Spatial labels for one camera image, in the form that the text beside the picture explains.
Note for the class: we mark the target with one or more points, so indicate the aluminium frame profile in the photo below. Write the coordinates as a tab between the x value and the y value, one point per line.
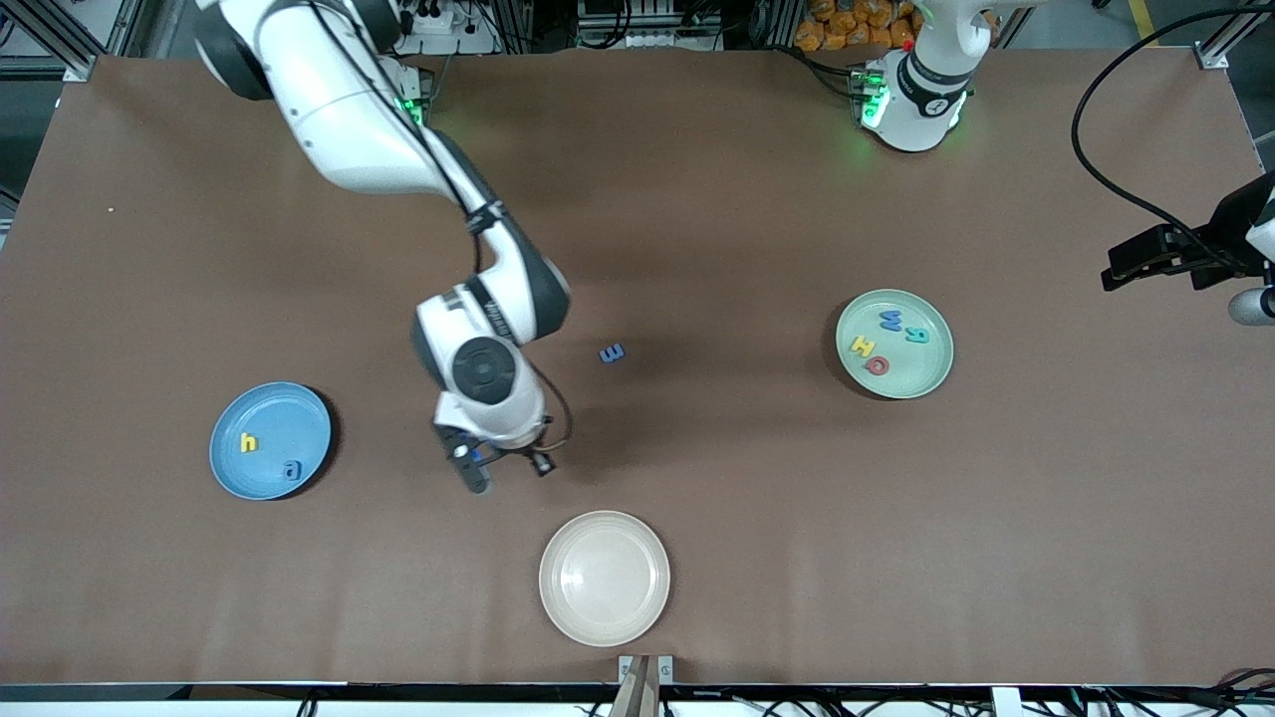
35	68
1225	45

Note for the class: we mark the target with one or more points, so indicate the green plate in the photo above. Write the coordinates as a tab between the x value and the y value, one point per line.
921	373

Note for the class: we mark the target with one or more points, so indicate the blue plate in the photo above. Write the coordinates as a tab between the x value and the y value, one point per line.
274	418

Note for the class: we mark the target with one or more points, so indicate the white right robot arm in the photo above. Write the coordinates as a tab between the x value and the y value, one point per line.
349	110

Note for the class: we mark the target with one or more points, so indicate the red foam capital Q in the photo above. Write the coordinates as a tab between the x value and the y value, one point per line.
870	366

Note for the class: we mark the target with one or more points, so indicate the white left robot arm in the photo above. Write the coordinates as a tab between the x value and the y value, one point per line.
921	100

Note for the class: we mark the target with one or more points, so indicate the brown table cover sheet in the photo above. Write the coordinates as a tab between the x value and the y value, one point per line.
896	548

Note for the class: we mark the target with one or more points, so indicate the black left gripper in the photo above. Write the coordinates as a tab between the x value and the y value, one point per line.
1227	239

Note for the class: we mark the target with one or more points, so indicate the white power strip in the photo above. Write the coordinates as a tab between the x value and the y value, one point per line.
453	45

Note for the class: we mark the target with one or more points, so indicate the metal camera pole bracket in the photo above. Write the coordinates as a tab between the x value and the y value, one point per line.
645	687

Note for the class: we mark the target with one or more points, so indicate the teal foam letter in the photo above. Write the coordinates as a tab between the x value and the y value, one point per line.
917	336

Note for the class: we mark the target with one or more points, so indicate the blue foam capital W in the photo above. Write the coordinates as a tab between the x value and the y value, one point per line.
890	321

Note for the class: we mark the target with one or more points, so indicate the blue foam small m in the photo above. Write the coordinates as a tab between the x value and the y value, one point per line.
611	354

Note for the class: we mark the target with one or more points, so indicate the yellow foam capital H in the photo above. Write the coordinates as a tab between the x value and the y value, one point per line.
861	347

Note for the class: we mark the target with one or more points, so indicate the beige plate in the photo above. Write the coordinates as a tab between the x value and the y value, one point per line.
605	578

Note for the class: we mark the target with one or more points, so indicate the orange bags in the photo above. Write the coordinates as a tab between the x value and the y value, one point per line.
847	25

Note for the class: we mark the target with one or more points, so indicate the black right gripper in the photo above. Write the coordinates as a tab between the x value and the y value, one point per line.
539	459

